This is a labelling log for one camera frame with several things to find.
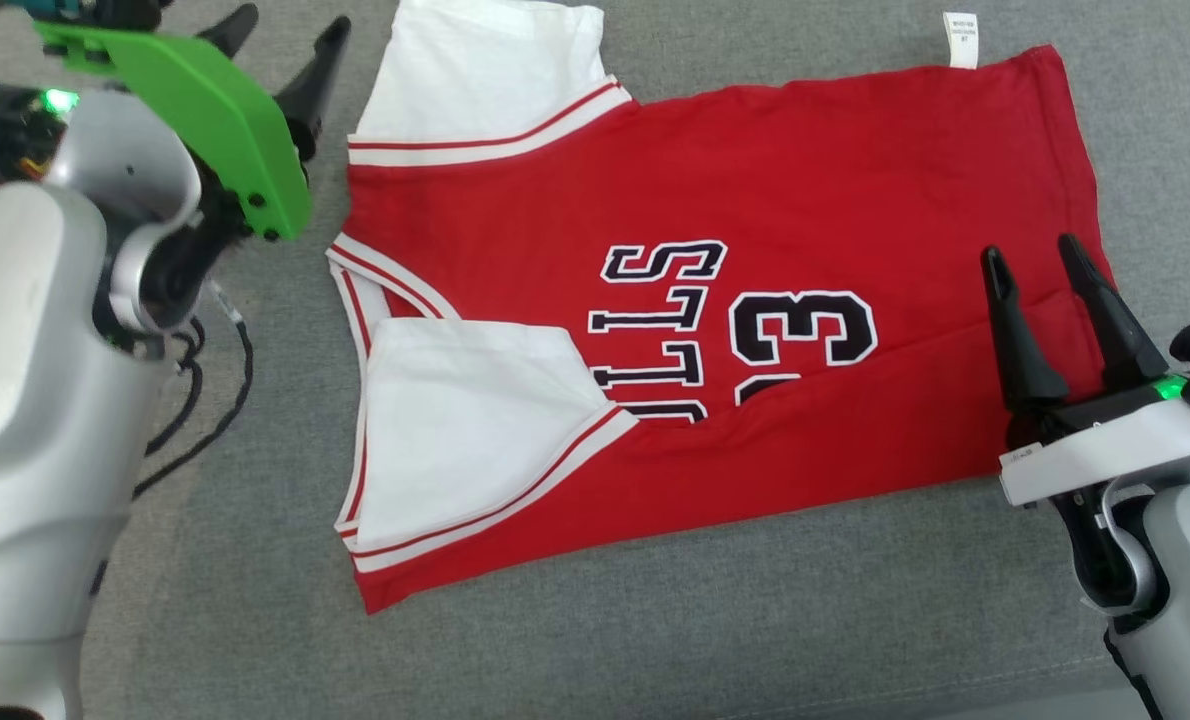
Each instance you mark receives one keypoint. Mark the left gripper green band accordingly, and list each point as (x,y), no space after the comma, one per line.
(215,120)

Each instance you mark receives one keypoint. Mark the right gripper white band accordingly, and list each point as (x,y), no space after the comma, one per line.
(1105,445)

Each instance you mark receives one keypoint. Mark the red white basketball jersey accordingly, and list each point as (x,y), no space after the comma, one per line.
(805,200)

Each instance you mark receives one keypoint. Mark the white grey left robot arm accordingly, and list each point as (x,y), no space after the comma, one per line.
(25,400)

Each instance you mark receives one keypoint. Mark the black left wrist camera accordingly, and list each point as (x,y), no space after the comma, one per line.
(0,135)

